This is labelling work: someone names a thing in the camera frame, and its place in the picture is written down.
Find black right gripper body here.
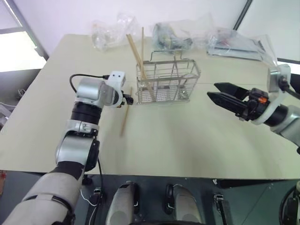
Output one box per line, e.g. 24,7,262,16
235,87,270,121

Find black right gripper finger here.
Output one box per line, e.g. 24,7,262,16
206,91,248,116
214,82,249,100

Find wooden chopstick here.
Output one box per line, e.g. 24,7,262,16
128,34,148,81
120,87,133,137
126,34,156,102

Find metal spoon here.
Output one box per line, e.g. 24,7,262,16
179,74,192,99

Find plastic bag with papers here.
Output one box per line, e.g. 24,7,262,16
205,27,279,67

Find clear crumpled plastic bag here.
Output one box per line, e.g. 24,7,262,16
90,11,139,53

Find plastic bag with dark items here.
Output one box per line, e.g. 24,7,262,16
151,22,195,51

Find grey rounded robot leg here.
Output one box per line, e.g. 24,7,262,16
105,180,139,225
165,183,205,225

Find black round robot part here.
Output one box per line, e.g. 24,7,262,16
279,180,300,225

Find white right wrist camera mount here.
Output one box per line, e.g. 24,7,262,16
252,93,283,125

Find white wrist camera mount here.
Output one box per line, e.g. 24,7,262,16
104,70,127,109
252,93,283,125

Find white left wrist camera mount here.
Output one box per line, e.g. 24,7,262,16
104,70,127,109

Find metal wire basket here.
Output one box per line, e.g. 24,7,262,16
135,50,203,105

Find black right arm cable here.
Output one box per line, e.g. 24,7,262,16
279,78,300,99

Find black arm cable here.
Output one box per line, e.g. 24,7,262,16
69,74,110,95
279,78,300,99

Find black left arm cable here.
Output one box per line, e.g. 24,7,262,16
69,74,110,95

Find dark window frame post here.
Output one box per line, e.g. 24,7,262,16
232,0,254,31
4,0,50,62

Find thin white wire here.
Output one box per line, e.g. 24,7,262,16
80,187,98,222

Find white cables on floor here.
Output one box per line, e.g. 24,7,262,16
0,88,27,118

